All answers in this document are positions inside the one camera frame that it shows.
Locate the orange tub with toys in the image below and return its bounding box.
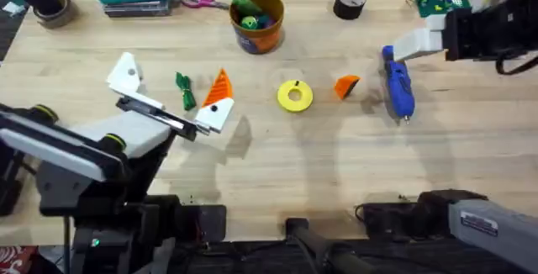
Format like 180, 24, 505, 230
228, 0, 286, 55

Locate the yellow disc with hole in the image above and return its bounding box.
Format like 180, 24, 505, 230
276, 79, 314, 113

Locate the blue electric screwdriver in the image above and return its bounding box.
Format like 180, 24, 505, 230
381, 45, 417, 125

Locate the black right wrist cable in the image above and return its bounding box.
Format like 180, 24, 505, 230
494, 50, 538, 76

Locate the black tape roll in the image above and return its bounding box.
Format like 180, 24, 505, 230
332, 0, 368, 21

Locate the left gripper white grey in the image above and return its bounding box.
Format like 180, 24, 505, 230
69, 51, 235, 161

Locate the thick black cable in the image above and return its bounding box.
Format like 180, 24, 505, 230
285, 218, 377, 274

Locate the green toy vegetable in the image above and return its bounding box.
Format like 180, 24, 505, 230
175, 71, 198, 112

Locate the black rail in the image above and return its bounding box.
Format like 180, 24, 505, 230
166, 238, 538, 274

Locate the brown tape roll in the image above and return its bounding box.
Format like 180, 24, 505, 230
32, 0, 79, 30

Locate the orange ribbed wedge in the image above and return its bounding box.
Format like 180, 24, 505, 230
333, 74, 361, 101

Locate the grey flat box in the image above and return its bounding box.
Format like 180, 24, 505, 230
102, 0, 173, 18

